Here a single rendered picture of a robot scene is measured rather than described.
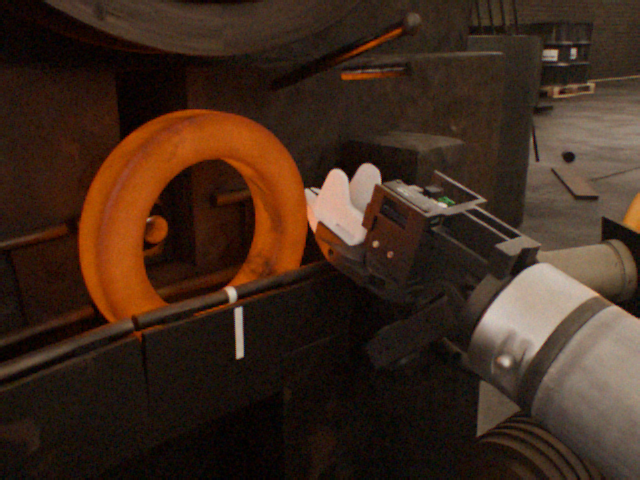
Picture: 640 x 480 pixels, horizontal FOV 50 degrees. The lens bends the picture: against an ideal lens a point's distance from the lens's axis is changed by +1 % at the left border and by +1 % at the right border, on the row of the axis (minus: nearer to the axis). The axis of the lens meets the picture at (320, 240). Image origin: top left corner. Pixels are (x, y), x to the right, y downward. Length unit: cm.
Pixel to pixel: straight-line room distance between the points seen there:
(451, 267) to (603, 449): 15
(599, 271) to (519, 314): 25
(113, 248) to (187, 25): 15
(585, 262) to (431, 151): 18
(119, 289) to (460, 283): 23
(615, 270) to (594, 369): 28
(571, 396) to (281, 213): 25
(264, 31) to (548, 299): 26
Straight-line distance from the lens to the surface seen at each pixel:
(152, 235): 59
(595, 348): 44
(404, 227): 50
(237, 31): 48
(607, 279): 70
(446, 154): 64
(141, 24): 44
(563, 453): 70
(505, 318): 45
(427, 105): 78
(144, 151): 47
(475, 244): 49
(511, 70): 318
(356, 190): 59
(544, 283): 46
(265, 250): 56
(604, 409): 43
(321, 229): 56
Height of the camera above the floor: 89
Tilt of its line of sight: 17 degrees down
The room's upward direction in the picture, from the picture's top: straight up
